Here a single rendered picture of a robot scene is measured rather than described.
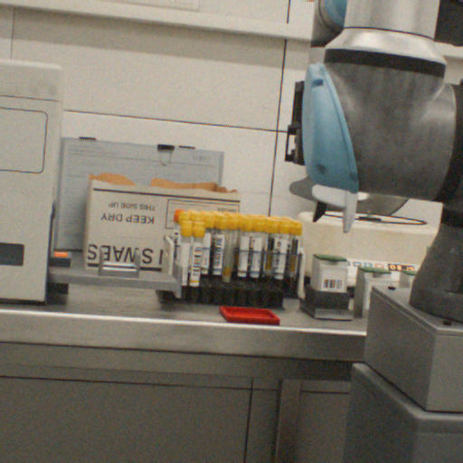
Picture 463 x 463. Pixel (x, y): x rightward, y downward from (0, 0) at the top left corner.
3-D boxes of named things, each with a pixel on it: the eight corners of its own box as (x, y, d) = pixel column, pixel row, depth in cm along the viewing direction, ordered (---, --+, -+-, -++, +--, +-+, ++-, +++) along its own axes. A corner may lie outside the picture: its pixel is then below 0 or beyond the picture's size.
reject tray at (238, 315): (227, 322, 117) (227, 316, 117) (219, 312, 124) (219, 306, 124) (279, 325, 119) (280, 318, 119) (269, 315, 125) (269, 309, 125)
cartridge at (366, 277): (361, 317, 130) (366, 269, 129) (352, 311, 135) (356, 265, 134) (389, 319, 131) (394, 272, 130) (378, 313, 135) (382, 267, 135)
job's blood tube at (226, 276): (221, 298, 133) (227, 229, 132) (219, 297, 134) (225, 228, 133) (230, 299, 133) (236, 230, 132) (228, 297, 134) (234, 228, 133)
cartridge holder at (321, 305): (314, 318, 126) (317, 292, 125) (298, 307, 134) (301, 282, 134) (353, 321, 127) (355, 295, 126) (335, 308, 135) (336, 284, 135)
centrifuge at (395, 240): (302, 294, 147) (310, 216, 146) (289, 269, 177) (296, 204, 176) (452, 307, 148) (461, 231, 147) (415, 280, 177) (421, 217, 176)
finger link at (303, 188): (280, 206, 138) (295, 156, 132) (318, 209, 139) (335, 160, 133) (283, 220, 136) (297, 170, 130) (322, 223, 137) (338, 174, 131)
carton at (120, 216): (80, 274, 146) (89, 177, 144) (80, 251, 174) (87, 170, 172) (237, 285, 150) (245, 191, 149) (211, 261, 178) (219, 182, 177)
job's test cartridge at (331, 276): (316, 306, 128) (321, 260, 127) (307, 300, 132) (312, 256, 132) (344, 307, 128) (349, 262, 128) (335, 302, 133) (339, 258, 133)
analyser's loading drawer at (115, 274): (17, 287, 117) (21, 246, 116) (21, 278, 123) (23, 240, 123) (180, 297, 120) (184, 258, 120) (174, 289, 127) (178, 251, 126)
